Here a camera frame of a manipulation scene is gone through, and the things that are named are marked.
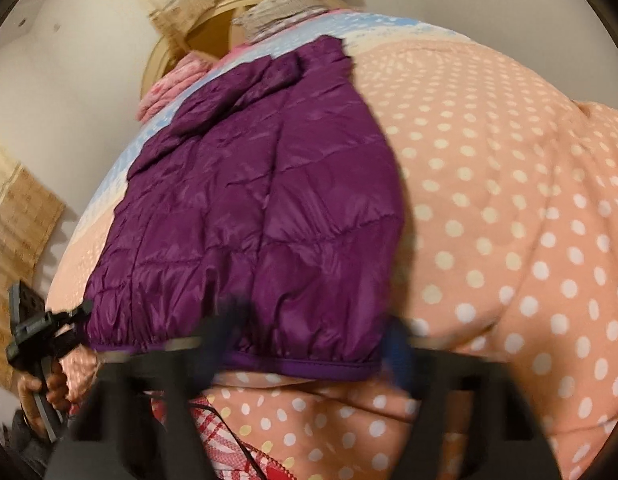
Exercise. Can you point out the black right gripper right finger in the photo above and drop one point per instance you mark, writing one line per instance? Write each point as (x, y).
(469, 396)

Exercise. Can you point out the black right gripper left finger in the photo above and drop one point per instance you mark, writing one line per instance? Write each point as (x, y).
(136, 422)

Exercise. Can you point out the purple puffer jacket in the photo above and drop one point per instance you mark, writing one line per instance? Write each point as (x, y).
(274, 191)

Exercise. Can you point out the person's left hand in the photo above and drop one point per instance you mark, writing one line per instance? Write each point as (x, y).
(57, 391)

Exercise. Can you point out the red plaid cloth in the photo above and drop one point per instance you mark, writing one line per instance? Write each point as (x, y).
(230, 457)

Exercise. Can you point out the beige side window curtain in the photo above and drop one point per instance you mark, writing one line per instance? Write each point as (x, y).
(28, 216)

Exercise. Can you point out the dotted blue pink bedspread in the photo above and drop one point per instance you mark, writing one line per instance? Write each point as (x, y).
(513, 193)

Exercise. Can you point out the pink folded blanket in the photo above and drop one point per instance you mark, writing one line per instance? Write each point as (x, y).
(194, 66)

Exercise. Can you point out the beige wooden headboard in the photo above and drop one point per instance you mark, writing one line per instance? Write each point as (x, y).
(214, 34)

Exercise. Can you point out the grey patterned pillow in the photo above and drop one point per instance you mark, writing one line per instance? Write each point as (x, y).
(269, 17)

